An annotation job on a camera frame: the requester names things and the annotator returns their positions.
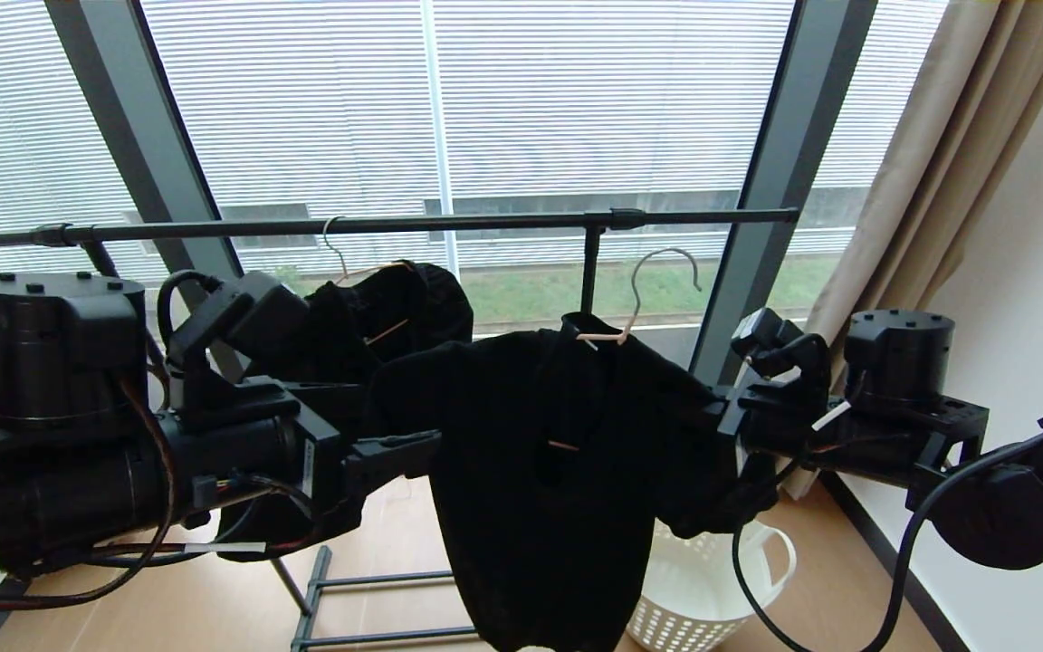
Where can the pink clothes hanger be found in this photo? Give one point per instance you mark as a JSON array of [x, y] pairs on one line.
[[635, 299], [333, 249]]

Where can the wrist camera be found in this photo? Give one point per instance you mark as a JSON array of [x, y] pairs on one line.
[[250, 312], [770, 340]]

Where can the black garment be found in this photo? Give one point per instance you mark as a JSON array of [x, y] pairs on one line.
[[531, 525]]

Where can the white laundry basket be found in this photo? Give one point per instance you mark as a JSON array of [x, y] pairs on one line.
[[693, 598]]

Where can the beige curtain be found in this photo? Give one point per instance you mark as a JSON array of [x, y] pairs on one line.
[[938, 181]]

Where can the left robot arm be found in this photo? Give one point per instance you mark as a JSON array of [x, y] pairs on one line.
[[51, 353]]

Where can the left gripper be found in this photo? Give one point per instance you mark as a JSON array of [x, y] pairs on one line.
[[123, 489]]

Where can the window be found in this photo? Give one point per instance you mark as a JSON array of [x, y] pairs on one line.
[[576, 109]]

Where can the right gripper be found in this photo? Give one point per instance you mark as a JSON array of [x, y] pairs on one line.
[[811, 426]]

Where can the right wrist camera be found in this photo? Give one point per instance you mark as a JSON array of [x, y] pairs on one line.
[[770, 340]]

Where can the black clothes rack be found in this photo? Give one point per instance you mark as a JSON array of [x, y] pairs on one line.
[[214, 225]]

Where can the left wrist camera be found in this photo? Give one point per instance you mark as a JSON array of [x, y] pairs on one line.
[[250, 312]]

